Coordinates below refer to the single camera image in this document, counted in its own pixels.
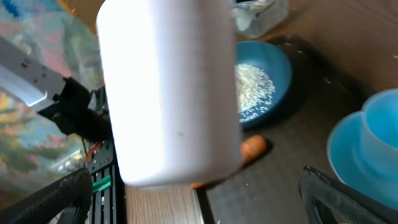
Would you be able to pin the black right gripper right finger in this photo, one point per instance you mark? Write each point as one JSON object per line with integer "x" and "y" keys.
{"x": 323, "y": 197}

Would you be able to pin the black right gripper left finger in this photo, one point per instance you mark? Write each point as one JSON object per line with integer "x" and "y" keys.
{"x": 72, "y": 191}

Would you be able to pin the light blue bowl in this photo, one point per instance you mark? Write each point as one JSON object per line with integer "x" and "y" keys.
{"x": 346, "y": 162}

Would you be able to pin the light blue cup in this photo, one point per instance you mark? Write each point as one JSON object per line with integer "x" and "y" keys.
{"x": 378, "y": 136}

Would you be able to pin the pink plastic cup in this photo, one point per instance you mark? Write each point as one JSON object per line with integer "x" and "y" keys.
{"x": 168, "y": 69}

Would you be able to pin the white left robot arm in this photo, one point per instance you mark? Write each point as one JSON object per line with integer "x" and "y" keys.
{"x": 62, "y": 100}

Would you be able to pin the orange carrot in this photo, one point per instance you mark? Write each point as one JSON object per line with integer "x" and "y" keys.
{"x": 253, "y": 146}

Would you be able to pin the dark brown serving tray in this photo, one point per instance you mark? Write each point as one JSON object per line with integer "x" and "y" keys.
{"x": 267, "y": 190}

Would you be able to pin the pile of white rice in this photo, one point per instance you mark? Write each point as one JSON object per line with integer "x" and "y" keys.
{"x": 254, "y": 92}

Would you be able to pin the dark blue plate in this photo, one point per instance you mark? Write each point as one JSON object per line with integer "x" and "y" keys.
{"x": 275, "y": 63}

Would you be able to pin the clear plastic bin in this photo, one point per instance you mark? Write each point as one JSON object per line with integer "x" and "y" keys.
{"x": 254, "y": 18}

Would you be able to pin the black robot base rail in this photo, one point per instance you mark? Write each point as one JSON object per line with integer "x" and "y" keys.
{"x": 107, "y": 200}

